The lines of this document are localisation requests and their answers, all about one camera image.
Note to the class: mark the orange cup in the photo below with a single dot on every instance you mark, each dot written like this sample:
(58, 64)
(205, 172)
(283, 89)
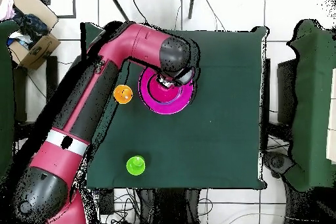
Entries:
(122, 94)

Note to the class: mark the pink cloth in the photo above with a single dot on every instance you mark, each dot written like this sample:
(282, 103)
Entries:
(6, 8)

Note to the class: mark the black power box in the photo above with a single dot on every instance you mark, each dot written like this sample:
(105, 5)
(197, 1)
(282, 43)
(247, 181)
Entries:
(106, 201)

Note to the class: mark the cardboard box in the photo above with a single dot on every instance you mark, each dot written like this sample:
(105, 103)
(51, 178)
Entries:
(39, 50)

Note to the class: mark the large pink bowl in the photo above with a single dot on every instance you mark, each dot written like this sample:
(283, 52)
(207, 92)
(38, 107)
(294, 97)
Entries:
(168, 108)

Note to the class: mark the dark blue clothing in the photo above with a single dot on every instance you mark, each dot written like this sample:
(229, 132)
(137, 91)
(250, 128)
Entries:
(31, 27)

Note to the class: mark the dark green tablecloth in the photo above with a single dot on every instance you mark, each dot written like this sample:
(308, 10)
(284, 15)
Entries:
(223, 103)

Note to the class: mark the light green cup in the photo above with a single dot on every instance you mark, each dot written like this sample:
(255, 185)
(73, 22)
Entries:
(135, 165)

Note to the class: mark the black stool frame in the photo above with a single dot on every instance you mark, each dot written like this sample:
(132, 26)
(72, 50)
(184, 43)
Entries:
(51, 76)

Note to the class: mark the dark grey chair base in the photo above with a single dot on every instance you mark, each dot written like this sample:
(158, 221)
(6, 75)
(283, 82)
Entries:
(278, 161)

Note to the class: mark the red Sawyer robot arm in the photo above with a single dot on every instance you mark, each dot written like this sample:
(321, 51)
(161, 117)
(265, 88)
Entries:
(131, 42)

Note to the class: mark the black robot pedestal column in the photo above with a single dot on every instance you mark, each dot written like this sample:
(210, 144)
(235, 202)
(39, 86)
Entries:
(170, 208)

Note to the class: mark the green cloth covered table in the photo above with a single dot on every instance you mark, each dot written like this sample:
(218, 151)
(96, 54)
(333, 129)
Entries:
(315, 76)
(6, 76)

